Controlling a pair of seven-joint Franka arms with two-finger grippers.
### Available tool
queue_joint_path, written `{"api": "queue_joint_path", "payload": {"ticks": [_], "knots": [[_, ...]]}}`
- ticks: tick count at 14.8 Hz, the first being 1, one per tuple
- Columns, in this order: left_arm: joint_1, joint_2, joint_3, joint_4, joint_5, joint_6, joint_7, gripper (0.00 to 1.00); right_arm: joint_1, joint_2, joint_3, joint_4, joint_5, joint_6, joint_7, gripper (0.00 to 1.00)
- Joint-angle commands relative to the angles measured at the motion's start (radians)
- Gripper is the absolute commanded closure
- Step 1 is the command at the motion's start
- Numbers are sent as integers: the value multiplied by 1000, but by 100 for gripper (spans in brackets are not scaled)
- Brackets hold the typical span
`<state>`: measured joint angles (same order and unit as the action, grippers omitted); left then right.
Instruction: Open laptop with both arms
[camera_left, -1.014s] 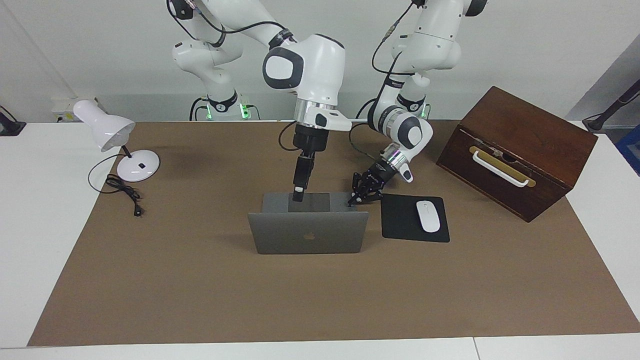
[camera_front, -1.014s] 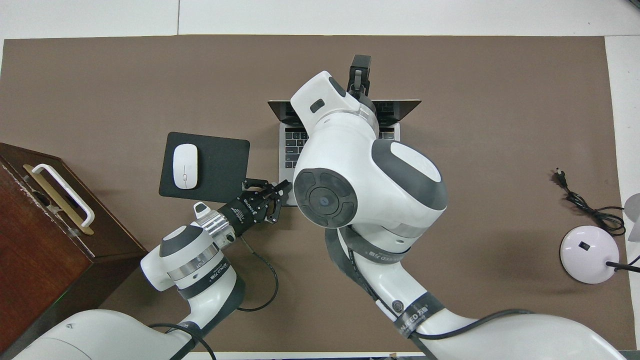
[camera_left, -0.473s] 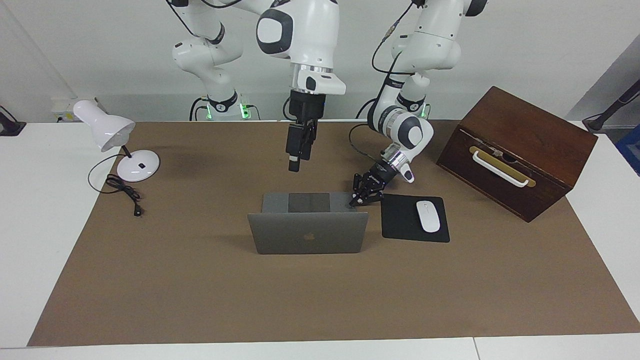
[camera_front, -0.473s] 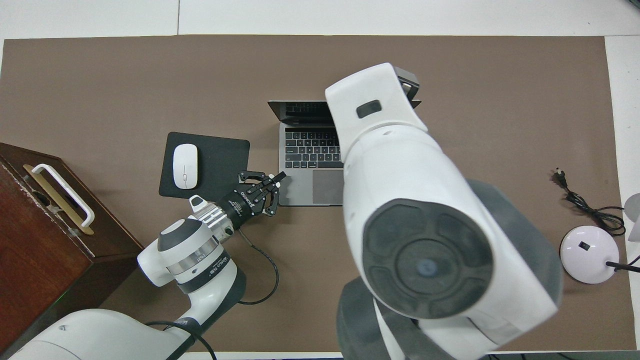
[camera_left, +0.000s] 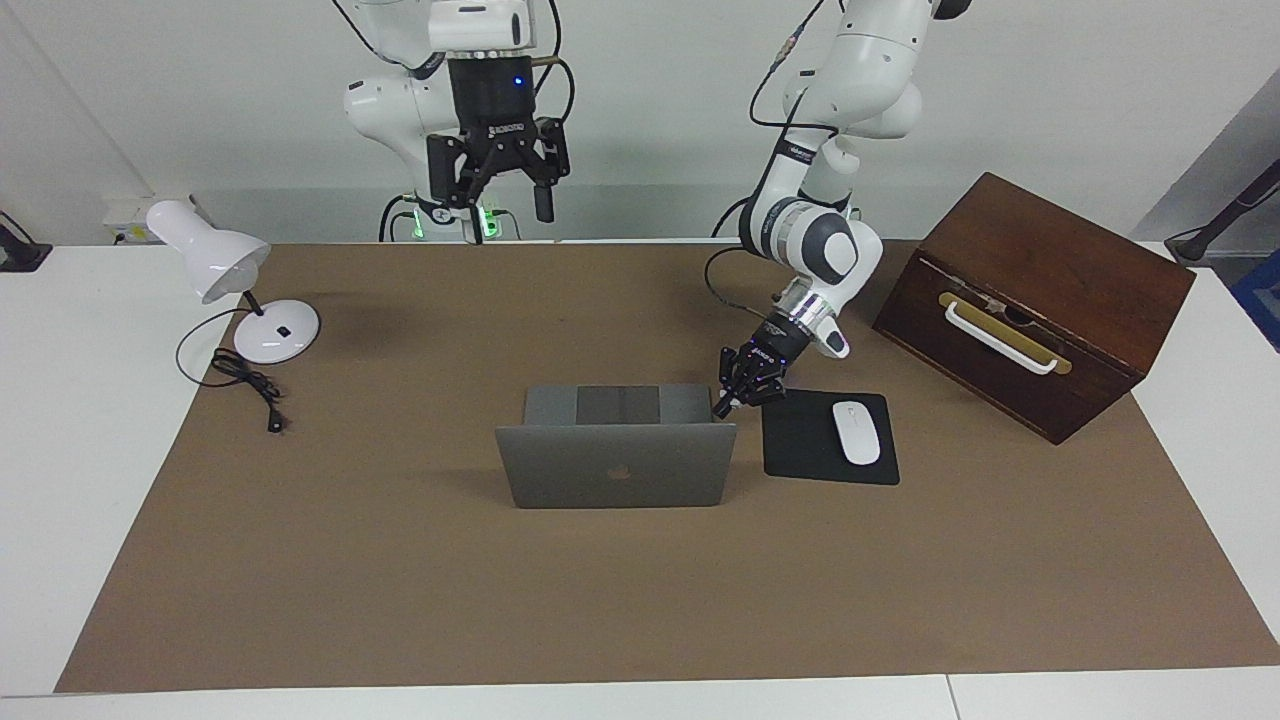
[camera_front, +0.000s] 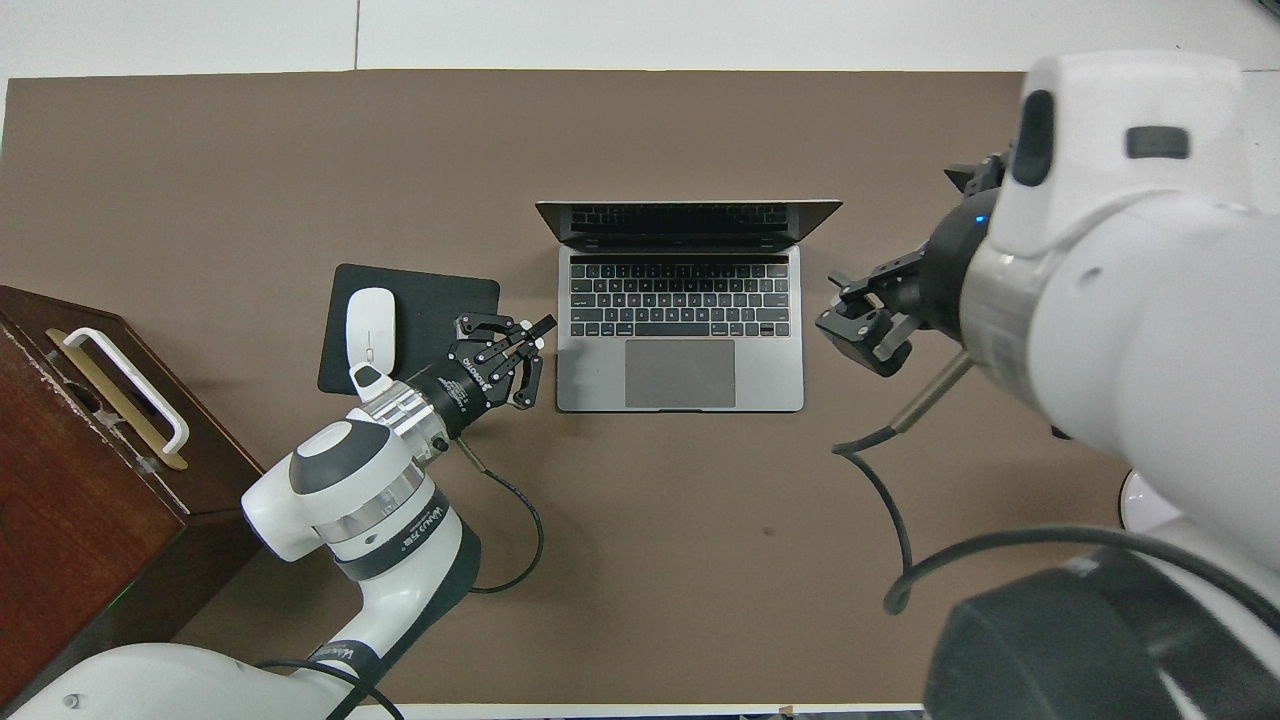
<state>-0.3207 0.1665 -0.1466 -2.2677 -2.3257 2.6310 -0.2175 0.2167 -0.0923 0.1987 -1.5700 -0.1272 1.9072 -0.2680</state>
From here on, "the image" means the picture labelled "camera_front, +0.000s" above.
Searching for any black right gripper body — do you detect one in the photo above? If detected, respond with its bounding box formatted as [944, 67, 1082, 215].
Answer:
[868, 194, 993, 343]

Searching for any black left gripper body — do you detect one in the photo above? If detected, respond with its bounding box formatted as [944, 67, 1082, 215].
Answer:
[411, 339, 513, 437]

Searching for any silver laptop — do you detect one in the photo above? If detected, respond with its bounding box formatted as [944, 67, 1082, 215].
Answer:
[535, 199, 844, 414]

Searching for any black mouse pad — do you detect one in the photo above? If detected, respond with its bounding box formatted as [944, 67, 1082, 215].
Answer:
[317, 263, 501, 401]

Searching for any white computer mouse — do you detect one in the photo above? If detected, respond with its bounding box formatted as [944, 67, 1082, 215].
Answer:
[345, 287, 398, 379]

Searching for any brown table mat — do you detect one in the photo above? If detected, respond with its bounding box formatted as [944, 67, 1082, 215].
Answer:
[0, 69, 1136, 707]

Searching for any white desk lamp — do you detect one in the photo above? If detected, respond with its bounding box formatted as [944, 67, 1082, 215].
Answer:
[1119, 467, 1187, 534]

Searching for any dark wooden box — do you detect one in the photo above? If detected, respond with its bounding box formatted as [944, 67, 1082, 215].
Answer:
[0, 285, 266, 720]

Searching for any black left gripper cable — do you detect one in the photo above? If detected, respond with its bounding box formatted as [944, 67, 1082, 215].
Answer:
[255, 438, 546, 720]

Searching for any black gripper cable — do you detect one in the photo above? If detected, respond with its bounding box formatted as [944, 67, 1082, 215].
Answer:
[832, 350, 1280, 636]
[255, 438, 546, 720]

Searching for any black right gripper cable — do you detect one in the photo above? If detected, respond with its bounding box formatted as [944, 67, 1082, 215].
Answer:
[832, 350, 1280, 636]

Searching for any white box handle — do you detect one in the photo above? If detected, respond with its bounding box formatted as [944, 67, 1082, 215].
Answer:
[62, 327, 191, 456]

